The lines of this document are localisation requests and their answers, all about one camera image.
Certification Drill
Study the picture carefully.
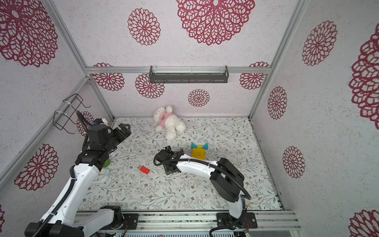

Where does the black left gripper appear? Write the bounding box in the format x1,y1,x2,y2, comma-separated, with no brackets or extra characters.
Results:
104,123,130,154

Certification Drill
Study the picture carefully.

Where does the red block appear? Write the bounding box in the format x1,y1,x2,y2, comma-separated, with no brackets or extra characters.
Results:
139,166,151,175

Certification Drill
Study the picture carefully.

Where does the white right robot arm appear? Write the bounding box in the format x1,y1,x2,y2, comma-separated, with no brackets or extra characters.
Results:
155,157,251,237

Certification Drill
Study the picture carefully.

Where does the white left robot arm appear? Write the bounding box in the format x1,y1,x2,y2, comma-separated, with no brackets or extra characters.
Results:
24,123,131,237

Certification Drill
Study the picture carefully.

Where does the green tape roll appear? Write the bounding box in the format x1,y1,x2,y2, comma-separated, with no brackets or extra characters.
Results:
103,159,111,167

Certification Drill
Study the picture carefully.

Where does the white teddy bear pink shirt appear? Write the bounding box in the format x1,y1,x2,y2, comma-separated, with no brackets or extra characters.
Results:
153,106,186,141

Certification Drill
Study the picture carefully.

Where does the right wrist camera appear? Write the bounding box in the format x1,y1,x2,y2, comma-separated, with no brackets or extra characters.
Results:
153,146,181,166

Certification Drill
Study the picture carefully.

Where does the black wire wall rack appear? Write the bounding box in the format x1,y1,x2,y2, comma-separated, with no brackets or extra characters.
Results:
52,93,90,134

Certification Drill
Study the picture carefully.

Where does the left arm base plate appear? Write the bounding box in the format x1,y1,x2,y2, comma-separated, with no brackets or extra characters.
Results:
100,213,139,231

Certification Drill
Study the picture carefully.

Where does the grey wall shelf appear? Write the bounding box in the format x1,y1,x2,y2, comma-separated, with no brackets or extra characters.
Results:
148,66,230,84

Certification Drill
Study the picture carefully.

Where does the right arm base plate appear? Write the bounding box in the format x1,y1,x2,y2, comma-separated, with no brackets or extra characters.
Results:
216,212,258,230

